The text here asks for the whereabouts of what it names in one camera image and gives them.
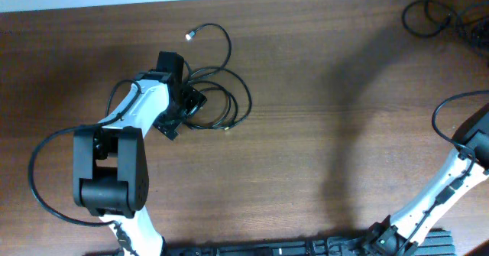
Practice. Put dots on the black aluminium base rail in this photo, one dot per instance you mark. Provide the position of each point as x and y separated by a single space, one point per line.
436 244

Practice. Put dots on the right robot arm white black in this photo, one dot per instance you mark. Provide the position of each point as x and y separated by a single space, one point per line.
465 167

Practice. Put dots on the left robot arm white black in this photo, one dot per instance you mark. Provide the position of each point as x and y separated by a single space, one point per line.
110 174

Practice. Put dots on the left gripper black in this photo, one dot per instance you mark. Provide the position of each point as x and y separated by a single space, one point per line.
168 124

